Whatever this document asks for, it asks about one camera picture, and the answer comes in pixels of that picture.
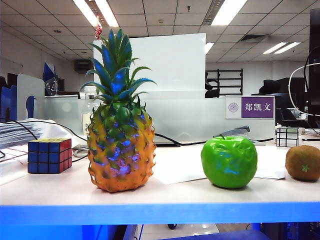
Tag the plastic pineapple with green crown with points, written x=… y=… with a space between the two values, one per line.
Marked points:
x=120 y=155

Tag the green plastic apple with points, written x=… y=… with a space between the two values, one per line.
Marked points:
x=228 y=162

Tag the frosted glass desk partition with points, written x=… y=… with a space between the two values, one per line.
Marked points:
x=187 y=115

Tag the white monitor back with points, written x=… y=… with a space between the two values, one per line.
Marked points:
x=170 y=62

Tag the clear drink bottle white cap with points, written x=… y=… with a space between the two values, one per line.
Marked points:
x=88 y=100

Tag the grey stapler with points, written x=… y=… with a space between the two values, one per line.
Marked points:
x=237 y=131

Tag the black shelf rack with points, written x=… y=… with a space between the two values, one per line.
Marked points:
x=230 y=82

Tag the fluorescent ceiling light panel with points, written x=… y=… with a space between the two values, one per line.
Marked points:
x=85 y=11
x=209 y=47
x=107 y=12
x=228 y=11
x=282 y=47

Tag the purple and white name plate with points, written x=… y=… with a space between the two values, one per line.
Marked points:
x=257 y=107

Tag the red hanging ornament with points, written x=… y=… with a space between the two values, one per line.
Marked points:
x=98 y=30

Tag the blue triangular board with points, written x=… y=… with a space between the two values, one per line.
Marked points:
x=50 y=75

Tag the colourful Rubik's cube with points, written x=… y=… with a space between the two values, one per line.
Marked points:
x=46 y=156

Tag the black bags on desk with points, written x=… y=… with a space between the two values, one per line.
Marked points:
x=278 y=86

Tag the dark ceiling air vent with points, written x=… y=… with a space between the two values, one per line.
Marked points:
x=254 y=38

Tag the silver mirror cube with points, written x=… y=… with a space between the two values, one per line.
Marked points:
x=287 y=137

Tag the black background desk monitor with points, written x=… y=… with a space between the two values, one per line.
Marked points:
x=290 y=105

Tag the frosted translucent file holder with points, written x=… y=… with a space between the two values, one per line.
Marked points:
x=30 y=85

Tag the stack of printed papers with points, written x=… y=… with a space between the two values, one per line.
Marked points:
x=15 y=133

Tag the brown plastic kiwi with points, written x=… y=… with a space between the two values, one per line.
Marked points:
x=302 y=162

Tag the blue file holder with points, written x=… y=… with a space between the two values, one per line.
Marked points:
x=7 y=105

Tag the tall black monitor edge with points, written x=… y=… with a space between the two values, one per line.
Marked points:
x=314 y=75

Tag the black wall-mounted box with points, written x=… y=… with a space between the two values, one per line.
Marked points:
x=83 y=65

